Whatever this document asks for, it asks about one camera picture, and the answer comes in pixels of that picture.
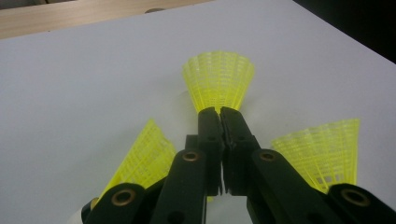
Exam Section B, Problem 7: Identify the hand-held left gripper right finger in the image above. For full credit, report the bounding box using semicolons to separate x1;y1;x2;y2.
219;106;262;197

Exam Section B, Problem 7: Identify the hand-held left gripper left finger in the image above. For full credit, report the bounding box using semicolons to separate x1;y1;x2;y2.
185;106;225;197

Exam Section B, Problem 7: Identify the yellow plastic shuttlecock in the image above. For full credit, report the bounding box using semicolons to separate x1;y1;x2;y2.
66;118;177;224
270;118;361;194
181;50;256;115

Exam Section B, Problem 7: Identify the white table mat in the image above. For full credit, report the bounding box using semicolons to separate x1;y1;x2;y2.
0;0;396;224

